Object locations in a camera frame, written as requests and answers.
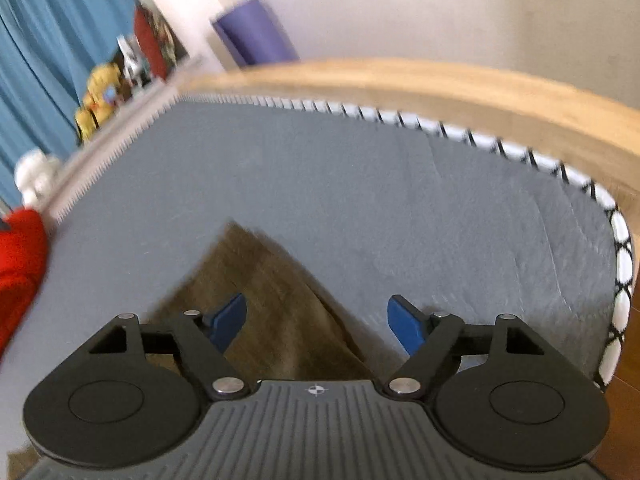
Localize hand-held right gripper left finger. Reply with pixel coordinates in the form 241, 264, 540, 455
87, 292, 249, 402

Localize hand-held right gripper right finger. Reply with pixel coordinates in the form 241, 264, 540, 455
382, 294, 546, 402

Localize olive corduroy pants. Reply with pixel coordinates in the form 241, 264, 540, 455
144, 219, 375, 382

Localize red folded blanket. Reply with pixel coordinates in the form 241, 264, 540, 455
0, 208, 49, 358

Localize white window ledge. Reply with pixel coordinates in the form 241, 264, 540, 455
47, 54, 208, 223

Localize white plush toy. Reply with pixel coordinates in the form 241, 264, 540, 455
14, 149, 62, 209

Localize yellow plush toy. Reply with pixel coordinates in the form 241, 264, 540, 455
74, 62, 126, 145

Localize white robot figure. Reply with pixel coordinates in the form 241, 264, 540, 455
116, 34, 152, 88

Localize red printed bag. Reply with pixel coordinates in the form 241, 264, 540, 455
133, 4, 190, 82

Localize purple rolled mat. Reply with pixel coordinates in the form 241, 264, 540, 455
211, 0, 302, 70

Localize blue curtain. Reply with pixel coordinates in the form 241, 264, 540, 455
0, 0, 147, 193

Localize wooden bed frame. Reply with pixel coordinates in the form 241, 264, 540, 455
177, 57, 640, 241

